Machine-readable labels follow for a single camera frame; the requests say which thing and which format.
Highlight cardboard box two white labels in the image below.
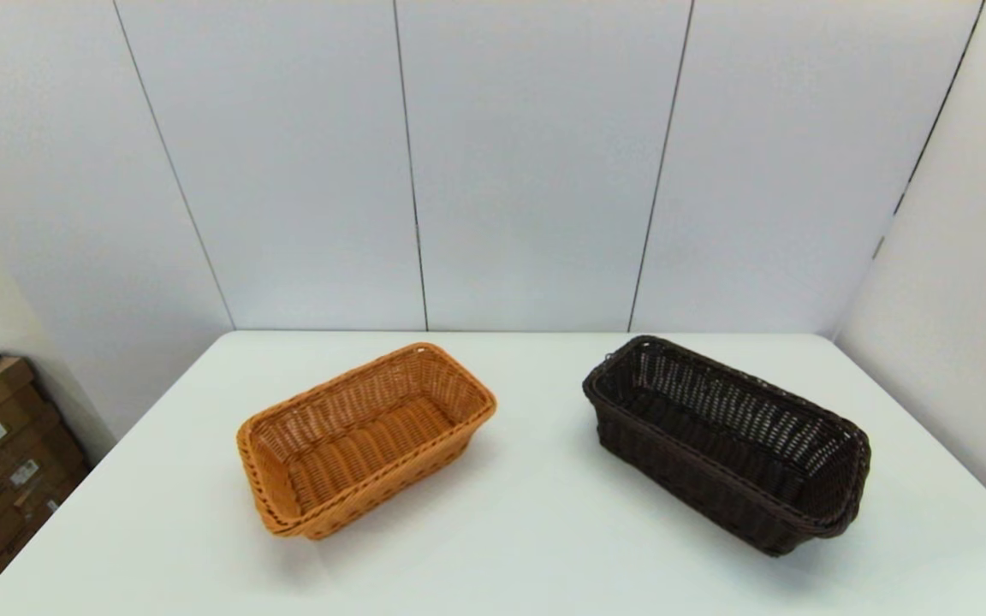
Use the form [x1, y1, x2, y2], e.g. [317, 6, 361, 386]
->
[0, 423, 90, 570]

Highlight cardboard box one white label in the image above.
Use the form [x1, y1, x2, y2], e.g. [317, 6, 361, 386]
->
[0, 385, 63, 484]

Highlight dark brown wicker basket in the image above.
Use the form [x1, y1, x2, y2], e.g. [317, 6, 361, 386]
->
[582, 335, 873, 558]

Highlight orange wicker basket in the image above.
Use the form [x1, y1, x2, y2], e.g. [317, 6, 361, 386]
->
[236, 342, 498, 541]

